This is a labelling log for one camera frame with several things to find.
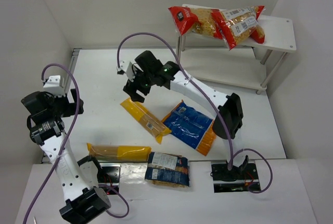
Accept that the yellow spaghetti bag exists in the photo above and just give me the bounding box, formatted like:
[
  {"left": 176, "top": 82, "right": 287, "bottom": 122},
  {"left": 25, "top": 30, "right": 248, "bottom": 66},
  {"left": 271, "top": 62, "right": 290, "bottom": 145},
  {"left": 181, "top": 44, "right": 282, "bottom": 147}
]
[
  {"left": 86, "top": 143, "right": 151, "bottom": 163},
  {"left": 120, "top": 97, "right": 171, "bottom": 144}
]

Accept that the blue orange spaghetti bag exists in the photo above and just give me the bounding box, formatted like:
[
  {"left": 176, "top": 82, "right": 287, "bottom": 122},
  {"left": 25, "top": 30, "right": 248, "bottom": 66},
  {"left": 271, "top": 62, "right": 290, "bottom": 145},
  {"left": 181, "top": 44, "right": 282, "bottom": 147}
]
[{"left": 162, "top": 101, "right": 216, "bottom": 156}]

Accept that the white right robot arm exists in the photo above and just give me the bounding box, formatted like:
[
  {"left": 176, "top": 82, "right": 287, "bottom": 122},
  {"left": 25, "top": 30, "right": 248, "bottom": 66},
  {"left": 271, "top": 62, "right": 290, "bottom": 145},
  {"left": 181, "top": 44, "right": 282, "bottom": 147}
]
[{"left": 117, "top": 51, "right": 249, "bottom": 172}]

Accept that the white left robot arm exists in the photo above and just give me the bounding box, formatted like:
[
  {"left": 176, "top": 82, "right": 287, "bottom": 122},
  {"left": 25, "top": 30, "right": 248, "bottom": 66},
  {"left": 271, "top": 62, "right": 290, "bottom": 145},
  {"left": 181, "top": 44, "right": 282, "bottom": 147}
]
[{"left": 21, "top": 89, "right": 111, "bottom": 223}]

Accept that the dark blue pasta bag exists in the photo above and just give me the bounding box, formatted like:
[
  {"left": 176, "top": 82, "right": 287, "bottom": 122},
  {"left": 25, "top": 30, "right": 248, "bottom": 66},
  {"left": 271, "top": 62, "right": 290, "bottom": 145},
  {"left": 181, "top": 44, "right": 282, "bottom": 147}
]
[{"left": 145, "top": 152, "right": 190, "bottom": 188}]

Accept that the red pasta bag left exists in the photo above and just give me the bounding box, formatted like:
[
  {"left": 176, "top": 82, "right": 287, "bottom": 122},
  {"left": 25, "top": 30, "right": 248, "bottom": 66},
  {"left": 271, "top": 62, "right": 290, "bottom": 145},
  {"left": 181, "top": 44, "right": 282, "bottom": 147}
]
[{"left": 168, "top": 6, "right": 223, "bottom": 40}]

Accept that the red pasta bag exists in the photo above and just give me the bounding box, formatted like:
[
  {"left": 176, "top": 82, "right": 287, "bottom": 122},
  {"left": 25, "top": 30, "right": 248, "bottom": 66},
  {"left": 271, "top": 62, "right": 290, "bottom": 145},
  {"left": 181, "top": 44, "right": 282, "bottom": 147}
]
[
  {"left": 211, "top": 5, "right": 265, "bottom": 49},
  {"left": 168, "top": 6, "right": 223, "bottom": 40}
]

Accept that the white two-tier shelf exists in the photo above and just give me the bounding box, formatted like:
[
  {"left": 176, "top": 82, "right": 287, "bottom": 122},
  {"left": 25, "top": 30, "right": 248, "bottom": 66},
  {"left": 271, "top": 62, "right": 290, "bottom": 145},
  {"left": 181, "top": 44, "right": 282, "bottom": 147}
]
[{"left": 176, "top": 5, "right": 297, "bottom": 94}]

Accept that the red pasta bag right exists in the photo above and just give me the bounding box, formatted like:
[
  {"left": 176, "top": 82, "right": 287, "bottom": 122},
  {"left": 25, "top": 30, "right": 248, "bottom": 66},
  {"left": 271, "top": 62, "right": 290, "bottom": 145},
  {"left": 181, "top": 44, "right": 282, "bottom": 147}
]
[{"left": 211, "top": 5, "right": 265, "bottom": 49}]

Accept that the yellow spaghetti bag front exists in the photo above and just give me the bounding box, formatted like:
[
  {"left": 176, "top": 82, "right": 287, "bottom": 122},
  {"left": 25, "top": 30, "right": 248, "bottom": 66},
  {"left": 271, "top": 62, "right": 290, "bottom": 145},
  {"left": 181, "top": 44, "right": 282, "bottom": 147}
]
[{"left": 86, "top": 143, "right": 151, "bottom": 163}]

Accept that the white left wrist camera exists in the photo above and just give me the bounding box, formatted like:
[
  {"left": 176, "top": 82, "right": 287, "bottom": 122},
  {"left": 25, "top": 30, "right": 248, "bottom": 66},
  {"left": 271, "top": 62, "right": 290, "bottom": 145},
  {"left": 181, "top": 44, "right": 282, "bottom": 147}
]
[{"left": 43, "top": 75, "right": 66, "bottom": 97}]

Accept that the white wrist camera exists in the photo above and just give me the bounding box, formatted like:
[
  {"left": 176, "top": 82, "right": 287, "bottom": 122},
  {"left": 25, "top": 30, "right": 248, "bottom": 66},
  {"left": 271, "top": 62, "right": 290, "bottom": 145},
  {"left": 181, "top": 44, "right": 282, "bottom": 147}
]
[
  {"left": 117, "top": 61, "right": 138, "bottom": 82},
  {"left": 43, "top": 75, "right": 66, "bottom": 97}
]

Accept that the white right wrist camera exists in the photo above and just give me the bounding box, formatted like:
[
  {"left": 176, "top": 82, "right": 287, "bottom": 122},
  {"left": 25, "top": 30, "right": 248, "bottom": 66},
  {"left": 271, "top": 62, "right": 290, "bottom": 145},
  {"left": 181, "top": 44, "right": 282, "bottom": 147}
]
[{"left": 117, "top": 61, "right": 138, "bottom": 82}]

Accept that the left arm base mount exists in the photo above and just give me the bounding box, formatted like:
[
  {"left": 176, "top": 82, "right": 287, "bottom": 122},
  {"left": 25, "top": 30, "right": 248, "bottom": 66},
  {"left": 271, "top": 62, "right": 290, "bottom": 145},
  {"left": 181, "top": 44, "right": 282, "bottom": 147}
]
[{"left": 97, "top": 163, "right": 121, "bottom": 192}]

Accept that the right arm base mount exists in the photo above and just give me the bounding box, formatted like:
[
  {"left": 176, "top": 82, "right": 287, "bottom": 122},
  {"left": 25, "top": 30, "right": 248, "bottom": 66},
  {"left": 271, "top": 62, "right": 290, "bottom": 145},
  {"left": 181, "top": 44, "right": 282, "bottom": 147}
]
[{"left": 210, "top": 161, "right": 261, "bottom": 193}]

